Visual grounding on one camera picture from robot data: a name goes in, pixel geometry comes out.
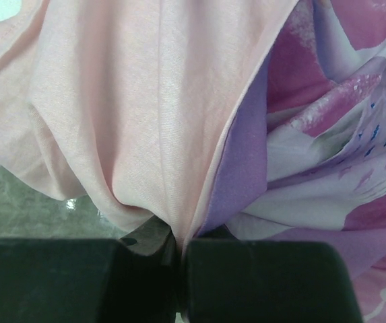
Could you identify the purple princess print pillowcase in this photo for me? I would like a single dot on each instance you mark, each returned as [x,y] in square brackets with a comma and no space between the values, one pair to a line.
[267,117]

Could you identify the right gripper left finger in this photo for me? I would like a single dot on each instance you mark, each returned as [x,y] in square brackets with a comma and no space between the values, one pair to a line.
[130,279]

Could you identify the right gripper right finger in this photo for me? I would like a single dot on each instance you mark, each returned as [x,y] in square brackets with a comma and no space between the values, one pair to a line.
[229,280]

